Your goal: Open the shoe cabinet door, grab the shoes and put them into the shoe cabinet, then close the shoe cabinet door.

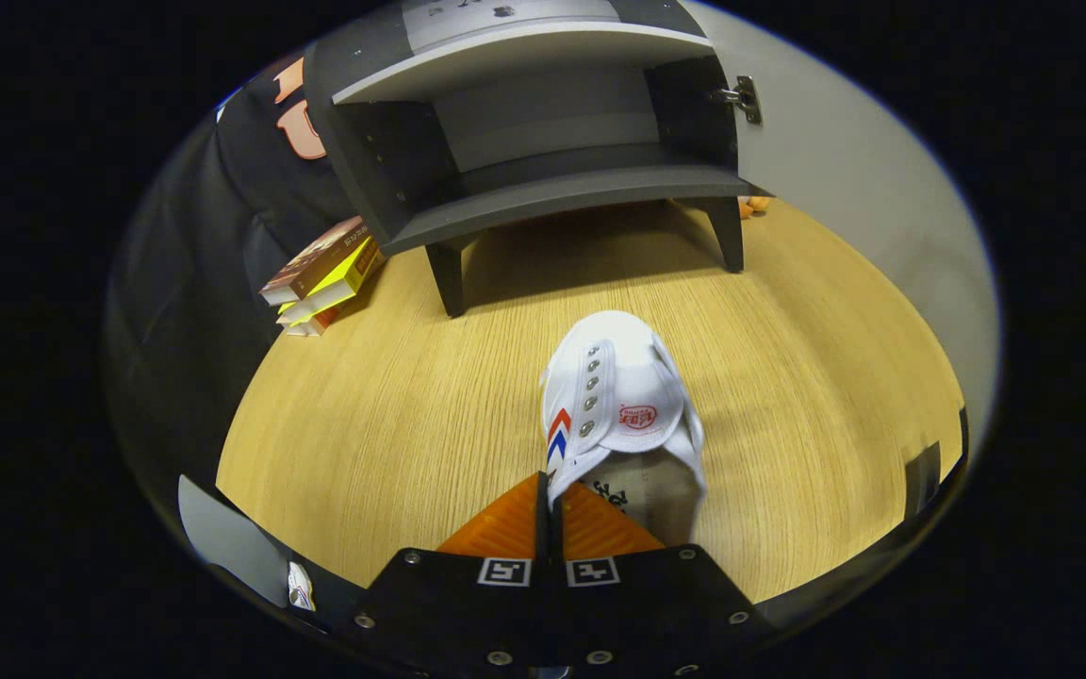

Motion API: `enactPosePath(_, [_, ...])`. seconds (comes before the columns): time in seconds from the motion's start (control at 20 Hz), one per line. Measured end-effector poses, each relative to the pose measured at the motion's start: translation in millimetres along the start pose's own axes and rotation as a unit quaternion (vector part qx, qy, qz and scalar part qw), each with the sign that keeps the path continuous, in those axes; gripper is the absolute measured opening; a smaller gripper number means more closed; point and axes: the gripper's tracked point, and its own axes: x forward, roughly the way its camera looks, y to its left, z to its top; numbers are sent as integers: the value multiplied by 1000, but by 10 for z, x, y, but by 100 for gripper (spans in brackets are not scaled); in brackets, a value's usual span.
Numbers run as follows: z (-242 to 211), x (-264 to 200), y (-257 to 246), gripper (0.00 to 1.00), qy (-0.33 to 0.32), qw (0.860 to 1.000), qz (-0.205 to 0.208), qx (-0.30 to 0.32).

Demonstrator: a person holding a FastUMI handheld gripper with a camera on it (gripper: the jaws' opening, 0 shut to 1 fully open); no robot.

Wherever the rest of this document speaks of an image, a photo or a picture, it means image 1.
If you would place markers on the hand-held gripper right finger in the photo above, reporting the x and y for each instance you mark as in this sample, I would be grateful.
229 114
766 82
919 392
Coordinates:
637 604

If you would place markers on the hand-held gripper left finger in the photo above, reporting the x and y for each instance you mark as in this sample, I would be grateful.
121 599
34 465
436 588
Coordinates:
468 604

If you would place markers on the white shoe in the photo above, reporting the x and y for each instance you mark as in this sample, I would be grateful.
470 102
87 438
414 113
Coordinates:
623 377

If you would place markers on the grey shoe cabinet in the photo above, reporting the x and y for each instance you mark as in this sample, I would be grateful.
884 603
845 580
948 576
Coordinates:
552 189

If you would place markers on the grey panel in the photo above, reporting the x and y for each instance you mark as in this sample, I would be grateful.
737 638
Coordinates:
232 542

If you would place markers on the white and orange book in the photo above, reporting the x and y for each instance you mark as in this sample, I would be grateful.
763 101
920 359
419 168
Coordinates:
321 321

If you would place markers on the yellow book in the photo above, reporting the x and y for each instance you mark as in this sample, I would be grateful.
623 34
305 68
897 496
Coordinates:
340 283

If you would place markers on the small orange object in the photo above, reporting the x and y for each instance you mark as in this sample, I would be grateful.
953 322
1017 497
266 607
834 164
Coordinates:
753 205

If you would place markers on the black backdrop cloth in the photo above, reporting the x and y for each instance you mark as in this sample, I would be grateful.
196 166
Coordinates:
185 283

